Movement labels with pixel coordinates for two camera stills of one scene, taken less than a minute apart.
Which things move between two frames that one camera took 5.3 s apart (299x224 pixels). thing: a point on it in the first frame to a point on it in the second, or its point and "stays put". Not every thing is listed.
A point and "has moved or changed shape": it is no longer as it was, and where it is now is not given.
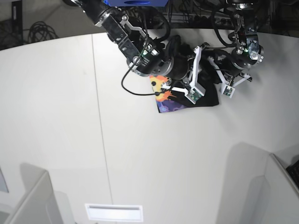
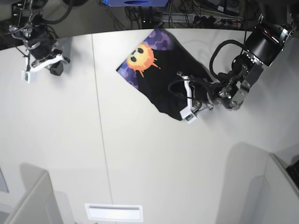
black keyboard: [293, 171] stays put
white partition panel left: [39, 205] stays put
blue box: [136, 3] stays put
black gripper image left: [180, 67] to [40, 47]
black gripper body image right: [228, 66] to [201, 90]
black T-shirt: [200, 88] has moved or changed shape
